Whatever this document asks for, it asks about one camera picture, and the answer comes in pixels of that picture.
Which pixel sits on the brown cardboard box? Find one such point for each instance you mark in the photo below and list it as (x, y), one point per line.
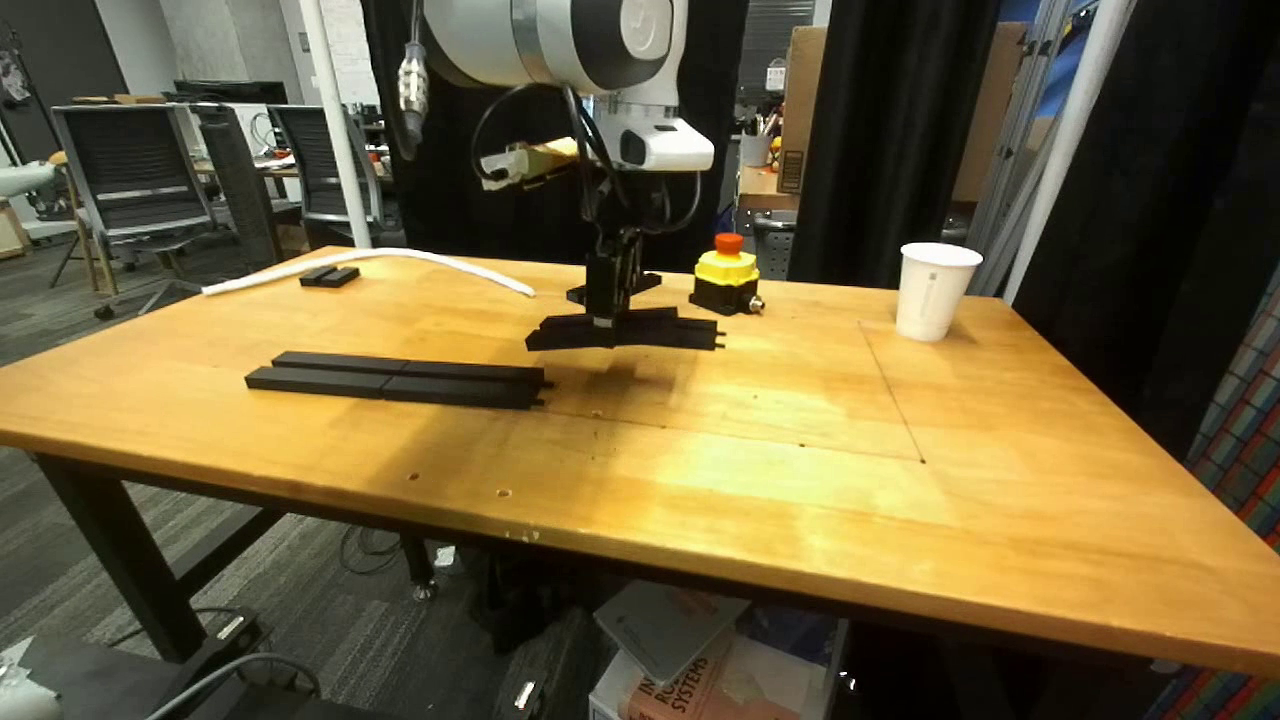
(804, 104)

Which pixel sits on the grey folder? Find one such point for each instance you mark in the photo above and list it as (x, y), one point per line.
(665, 624)

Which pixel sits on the narrow black curtain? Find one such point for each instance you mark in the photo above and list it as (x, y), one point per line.
(894, 134)

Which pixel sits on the black metal table frame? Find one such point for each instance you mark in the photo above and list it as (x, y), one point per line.
(125, 561)

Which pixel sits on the white foam tube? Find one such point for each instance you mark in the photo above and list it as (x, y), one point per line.
(494, 279)

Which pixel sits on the yellow red emergency stop button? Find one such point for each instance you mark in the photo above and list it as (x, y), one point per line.
(724, 274)

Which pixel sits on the wide black curtain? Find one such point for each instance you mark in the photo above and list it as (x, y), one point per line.
(455, 200)

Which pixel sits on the white paper cup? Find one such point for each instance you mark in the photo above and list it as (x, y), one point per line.
(936, 294)

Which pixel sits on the black mesh office chair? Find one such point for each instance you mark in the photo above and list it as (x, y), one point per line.
(241, 172)
(310, 167)
(135, 167)

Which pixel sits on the pink printed cardboard box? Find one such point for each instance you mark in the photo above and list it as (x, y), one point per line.
(745, 685)

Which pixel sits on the small black notched block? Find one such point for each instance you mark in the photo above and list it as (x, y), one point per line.
(329, 279)

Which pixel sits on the black curtain beside colourful wall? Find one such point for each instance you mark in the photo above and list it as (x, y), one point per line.
(1175, 200)

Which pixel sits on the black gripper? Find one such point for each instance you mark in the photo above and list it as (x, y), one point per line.
(623, 212)

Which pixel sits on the white slanted pole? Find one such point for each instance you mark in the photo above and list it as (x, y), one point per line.
(332, 134)
(1064, 145)

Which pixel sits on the white crumpled plastic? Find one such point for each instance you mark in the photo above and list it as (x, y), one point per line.
(20, 685)

